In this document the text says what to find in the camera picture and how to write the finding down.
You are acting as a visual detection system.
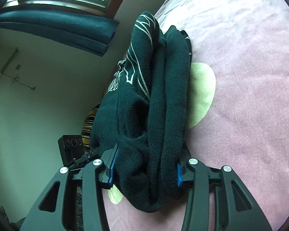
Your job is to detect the black yellow striped pillow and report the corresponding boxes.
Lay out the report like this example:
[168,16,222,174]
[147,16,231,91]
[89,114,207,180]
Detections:
[81,104,101,153]

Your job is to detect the wall cable and socket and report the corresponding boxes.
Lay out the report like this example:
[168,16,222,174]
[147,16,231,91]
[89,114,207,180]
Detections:
[1,47,37,91]

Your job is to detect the black knit sweater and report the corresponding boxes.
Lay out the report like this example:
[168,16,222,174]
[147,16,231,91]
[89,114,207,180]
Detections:
[90,27,191,213]

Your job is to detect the pink bedsheet green dots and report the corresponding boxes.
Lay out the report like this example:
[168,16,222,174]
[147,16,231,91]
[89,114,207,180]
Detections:
[99,0,289,231]

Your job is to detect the right teal curtain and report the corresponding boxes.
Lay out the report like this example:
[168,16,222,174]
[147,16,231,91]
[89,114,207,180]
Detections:
[0,9,119,56]

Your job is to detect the black white patterned shirt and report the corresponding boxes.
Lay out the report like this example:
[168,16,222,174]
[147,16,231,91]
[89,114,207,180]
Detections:
[107,11,160,98]

